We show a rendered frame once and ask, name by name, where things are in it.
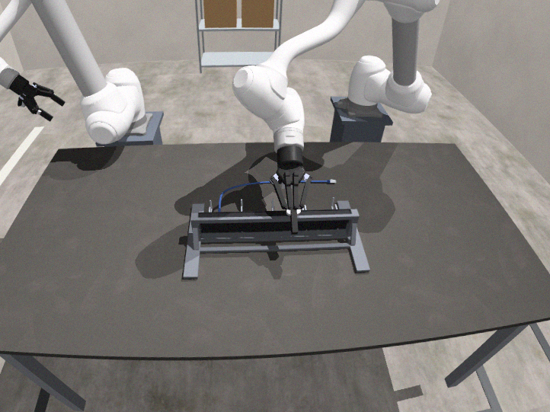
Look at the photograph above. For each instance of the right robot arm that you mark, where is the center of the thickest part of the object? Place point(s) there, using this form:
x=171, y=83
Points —
x=109, y=114

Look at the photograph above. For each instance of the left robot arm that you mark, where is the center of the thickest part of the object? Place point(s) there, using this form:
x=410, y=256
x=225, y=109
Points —
x=263, y=91

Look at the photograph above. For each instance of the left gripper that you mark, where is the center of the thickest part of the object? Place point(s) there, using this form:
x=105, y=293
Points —
x=290, y=171

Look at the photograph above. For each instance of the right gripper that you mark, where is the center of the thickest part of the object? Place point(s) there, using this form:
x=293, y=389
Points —
x=21, y=86

